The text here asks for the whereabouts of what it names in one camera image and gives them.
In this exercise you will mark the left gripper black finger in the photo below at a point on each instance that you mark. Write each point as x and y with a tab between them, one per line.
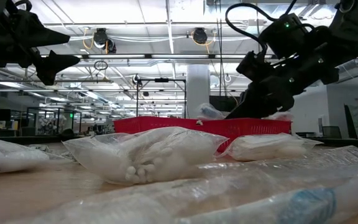
39	35
54	67

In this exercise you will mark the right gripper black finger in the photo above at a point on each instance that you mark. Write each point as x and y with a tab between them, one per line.
285	101
256	102

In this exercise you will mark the vanity pack clear plastic bag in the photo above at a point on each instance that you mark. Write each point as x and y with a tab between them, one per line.
266	147
5	155
154	152

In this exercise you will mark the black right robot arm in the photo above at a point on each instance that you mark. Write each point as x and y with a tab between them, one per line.
353	28

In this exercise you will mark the red plastic slotted basket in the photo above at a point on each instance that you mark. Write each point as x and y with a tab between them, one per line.
247	127
154	124

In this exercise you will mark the black office chair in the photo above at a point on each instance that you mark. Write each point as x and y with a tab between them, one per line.
331	132

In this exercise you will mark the white pillar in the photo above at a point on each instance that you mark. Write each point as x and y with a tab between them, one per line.
197	90

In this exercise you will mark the black leaning panel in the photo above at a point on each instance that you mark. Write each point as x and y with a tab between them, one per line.
350	121

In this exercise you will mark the black camera frame stand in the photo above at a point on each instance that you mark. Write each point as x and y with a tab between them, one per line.
161	80

